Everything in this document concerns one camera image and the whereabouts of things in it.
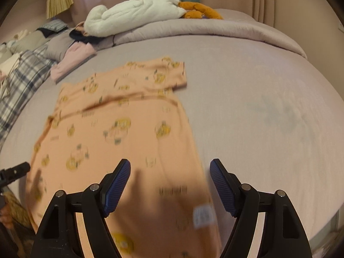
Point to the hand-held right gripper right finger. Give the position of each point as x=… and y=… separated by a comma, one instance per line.
x=223, y=185

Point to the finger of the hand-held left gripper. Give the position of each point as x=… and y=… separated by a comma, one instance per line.
x=18, y=169

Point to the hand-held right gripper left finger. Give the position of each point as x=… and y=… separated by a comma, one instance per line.
x=117, y=185

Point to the orange printed baby garment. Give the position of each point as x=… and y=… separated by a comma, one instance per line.
x=129, y=118

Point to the white cloth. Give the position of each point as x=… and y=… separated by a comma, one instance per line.
x=10, y=64

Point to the pink folded cloth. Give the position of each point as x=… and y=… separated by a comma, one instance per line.
x=70, y=61

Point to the beige pillow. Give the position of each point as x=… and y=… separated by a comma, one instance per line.
x=29, y=41

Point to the grey pillow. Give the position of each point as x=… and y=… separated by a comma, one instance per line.
x=60, y=45

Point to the white plush toys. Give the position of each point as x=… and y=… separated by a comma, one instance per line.
x=22, y=33

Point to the dark folded cloth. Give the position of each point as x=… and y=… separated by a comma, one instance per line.
x=48, y=33

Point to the dark navy cloth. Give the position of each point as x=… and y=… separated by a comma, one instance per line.
x=80, y=35

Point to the blue striped pillow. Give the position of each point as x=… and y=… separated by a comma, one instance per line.
x=55, y=24

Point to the grey comforter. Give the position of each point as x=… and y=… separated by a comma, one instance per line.
x=215, y=29

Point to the yellow pleated cloth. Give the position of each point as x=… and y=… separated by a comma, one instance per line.
x=59, y=1

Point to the white goose plush toy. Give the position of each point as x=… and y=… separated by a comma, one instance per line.
x=134, y=13

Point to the beige thick curtain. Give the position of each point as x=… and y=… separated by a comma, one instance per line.
x=263, y=0

